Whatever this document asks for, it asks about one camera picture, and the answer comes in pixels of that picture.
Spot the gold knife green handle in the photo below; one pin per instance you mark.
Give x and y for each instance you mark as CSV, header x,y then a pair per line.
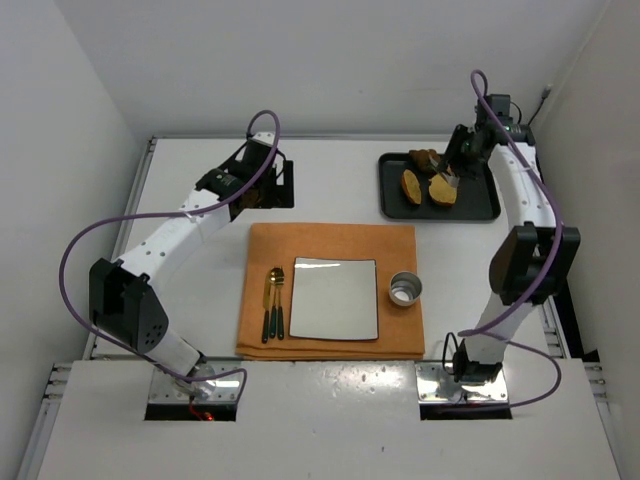
x,y
266,306

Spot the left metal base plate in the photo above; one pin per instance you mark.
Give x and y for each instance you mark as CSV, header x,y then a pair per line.
x,y
165,390

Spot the dark brown bread piece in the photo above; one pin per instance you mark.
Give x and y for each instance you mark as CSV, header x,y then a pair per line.
x,y
427,161

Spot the bread slice middle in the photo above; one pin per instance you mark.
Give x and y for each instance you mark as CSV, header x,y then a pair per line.
x,y
443,189

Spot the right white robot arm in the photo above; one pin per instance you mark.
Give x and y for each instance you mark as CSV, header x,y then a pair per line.
x,y
533,261

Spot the black tray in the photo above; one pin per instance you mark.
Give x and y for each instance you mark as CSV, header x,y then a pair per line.
x,y
477,198

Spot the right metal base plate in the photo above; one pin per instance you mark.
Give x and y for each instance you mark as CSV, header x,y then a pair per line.
x,y
435,386

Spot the gold spoon green handle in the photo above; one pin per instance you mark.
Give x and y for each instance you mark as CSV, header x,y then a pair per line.
x,y
272,326

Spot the metal cup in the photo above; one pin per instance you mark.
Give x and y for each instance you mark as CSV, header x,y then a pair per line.
x,y
405,289

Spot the white square plate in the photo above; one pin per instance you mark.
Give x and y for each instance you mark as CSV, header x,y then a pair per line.
x,y
334,299

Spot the gold fork green handle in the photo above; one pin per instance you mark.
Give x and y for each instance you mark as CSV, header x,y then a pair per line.
x,y
280,305

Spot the metal base plate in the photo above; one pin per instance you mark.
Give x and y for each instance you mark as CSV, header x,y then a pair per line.
x,y
165,390
435,386

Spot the bread slice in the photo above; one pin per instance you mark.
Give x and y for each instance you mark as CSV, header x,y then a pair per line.
x,y
443,189
411,187

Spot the bread slice left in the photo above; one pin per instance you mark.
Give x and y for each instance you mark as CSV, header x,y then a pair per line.
x,y
411,187

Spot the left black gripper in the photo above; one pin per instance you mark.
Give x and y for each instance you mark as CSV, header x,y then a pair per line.
x,y
279,183

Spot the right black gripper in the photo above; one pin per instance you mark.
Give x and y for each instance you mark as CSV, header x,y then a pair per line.
x,y
456,156

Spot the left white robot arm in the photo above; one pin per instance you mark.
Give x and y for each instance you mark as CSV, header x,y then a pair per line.
x,y
124,293

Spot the metal serving tongs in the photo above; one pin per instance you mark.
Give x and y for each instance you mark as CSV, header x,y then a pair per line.
x,y
445,172

